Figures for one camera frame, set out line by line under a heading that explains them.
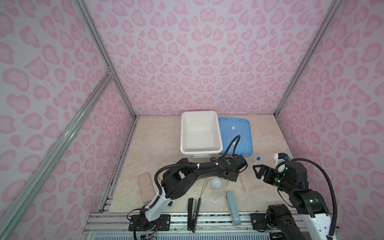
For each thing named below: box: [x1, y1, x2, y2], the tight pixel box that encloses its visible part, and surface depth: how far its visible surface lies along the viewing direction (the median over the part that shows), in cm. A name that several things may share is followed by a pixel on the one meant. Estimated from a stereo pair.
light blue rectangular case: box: [224, 192, 242, 227], surface depth 75 cm
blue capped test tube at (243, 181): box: [239, 173, 247, 191], surface depth 88 cm
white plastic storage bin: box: [180, 110, 223, 159], surface depth 104 cm
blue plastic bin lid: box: [218, 117, 253, 157], surface depth 112 cm
